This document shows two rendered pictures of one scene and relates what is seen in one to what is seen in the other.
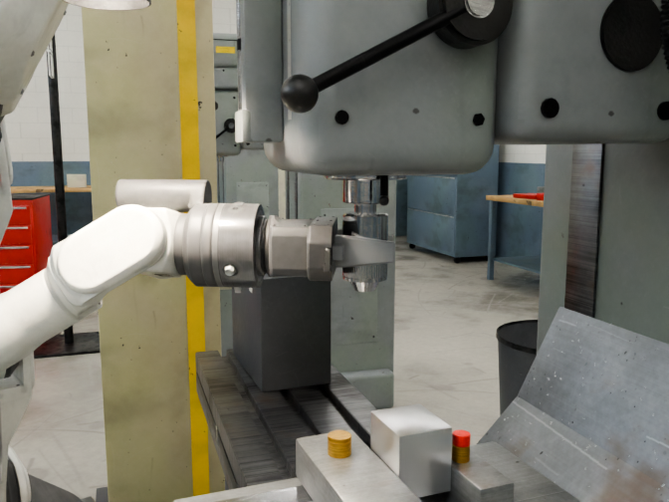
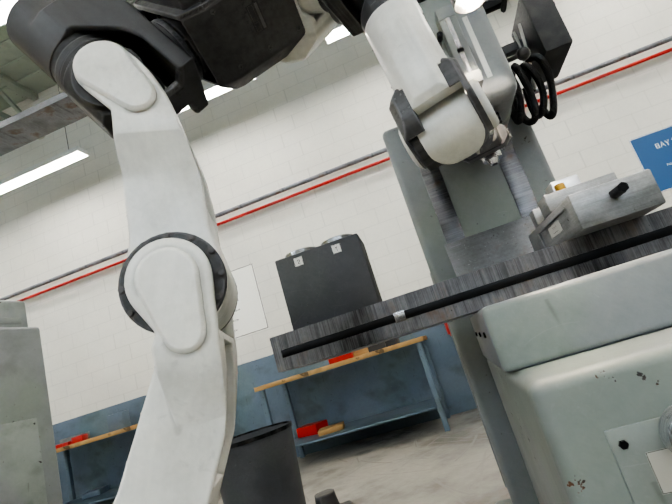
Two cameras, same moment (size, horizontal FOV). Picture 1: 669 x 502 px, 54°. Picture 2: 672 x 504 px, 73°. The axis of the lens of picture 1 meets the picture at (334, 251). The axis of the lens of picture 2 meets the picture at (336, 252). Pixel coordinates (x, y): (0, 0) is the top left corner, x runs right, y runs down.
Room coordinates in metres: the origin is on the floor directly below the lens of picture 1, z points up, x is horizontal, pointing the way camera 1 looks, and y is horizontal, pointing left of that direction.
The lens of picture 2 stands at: (0.56, 1.09, 0.84)
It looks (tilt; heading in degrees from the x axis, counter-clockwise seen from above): 14 degrees up; 299
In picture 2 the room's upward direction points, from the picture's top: 17 degrees counter-clockwise
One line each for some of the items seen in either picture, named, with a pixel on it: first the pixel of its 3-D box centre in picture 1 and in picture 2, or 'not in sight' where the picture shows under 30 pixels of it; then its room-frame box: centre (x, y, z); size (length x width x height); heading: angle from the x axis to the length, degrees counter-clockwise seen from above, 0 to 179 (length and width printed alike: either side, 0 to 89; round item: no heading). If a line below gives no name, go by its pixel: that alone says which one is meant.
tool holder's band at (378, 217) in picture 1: (364, 217); not in sight; (0.68, -0.03, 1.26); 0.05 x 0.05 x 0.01
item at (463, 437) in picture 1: (461, 446); not in sight; (0.56, -0.11, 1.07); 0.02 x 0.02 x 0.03
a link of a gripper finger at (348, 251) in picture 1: (363, 252); not in sight; (0.65, -0.03, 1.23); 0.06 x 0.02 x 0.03; 87
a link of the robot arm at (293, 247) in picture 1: (278, 248); (476, 139); (0.69, 0.06, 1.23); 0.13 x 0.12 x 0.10; 177
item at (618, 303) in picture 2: not in sight; (557, 316); (0.68, -0.03, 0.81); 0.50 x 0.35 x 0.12; 108
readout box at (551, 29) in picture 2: not in sight; (541, 37); (0.45, -0.42, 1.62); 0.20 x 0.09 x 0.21; 108
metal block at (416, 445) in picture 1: (409, 449); (565, 193); (0.57, -0.07, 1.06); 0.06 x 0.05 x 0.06; 21
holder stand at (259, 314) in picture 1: (278, 314); (329, 282); (1.14, 0.10, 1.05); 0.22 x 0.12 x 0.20; 21
